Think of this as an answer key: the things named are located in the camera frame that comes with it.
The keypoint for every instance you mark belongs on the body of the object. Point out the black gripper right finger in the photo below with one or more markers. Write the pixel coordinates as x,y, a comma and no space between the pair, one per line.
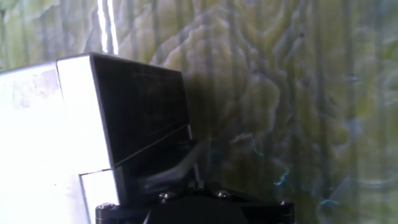
267,211

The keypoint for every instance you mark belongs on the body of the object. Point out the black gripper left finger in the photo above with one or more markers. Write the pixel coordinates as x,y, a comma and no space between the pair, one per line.
124,213

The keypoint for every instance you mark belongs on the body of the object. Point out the silver microwave body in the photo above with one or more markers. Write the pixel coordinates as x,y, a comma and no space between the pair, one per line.
28,140

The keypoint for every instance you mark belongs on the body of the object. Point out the green marble pattern table mat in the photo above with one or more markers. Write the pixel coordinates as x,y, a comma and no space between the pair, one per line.
280,93

